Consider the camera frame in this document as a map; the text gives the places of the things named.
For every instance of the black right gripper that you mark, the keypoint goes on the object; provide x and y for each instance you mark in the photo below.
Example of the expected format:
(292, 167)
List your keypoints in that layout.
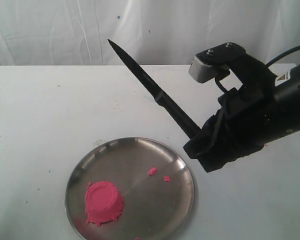
(267, 110)

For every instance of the black serrated knife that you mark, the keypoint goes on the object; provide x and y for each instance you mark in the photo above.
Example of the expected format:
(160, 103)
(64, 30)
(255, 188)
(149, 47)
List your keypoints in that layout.
(150, 85)

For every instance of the pink putty mound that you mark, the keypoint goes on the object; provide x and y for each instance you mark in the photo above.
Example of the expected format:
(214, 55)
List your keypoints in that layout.
(103, 203)

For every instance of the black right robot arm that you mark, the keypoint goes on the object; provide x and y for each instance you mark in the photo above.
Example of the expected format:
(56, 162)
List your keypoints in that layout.
(250, 117)

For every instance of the pink crumb right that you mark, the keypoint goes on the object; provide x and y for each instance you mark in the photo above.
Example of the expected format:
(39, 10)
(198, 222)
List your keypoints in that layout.
(167, 179)

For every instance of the pink crumb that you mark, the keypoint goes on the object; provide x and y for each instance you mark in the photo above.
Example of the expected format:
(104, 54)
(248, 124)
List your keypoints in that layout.
(167, 179)
(152, 171)

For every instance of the pink crumb left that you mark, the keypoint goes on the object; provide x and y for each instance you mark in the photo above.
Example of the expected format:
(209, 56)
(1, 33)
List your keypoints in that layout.
(152, 171)

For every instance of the round steel plate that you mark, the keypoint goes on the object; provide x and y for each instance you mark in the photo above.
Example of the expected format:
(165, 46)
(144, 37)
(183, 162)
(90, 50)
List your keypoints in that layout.
(153, 209)

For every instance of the white backdrop curtain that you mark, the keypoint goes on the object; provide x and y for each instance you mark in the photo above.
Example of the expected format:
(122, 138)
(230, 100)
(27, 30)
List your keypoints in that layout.
(153, 32)

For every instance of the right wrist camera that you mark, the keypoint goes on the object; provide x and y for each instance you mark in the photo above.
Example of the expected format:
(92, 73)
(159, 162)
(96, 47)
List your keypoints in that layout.
(215, 61)

